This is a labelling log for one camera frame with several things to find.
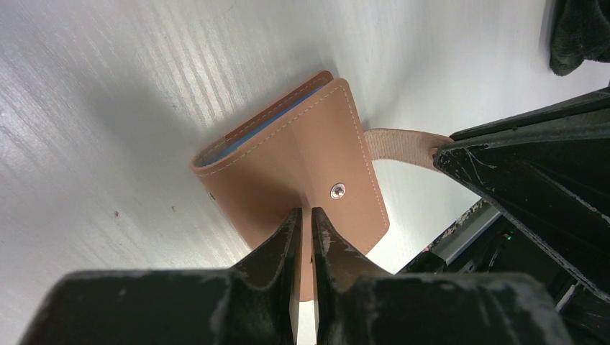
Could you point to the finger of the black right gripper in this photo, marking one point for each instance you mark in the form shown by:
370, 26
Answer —
547, 171

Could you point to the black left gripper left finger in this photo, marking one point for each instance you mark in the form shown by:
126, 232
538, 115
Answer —
255, 301

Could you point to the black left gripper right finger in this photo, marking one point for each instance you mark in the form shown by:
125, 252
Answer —
357, 302

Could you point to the tan leather card holder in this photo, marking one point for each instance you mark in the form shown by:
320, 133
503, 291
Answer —
307, 150

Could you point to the black floral blanket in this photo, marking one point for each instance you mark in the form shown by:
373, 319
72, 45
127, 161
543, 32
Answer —
580, 32

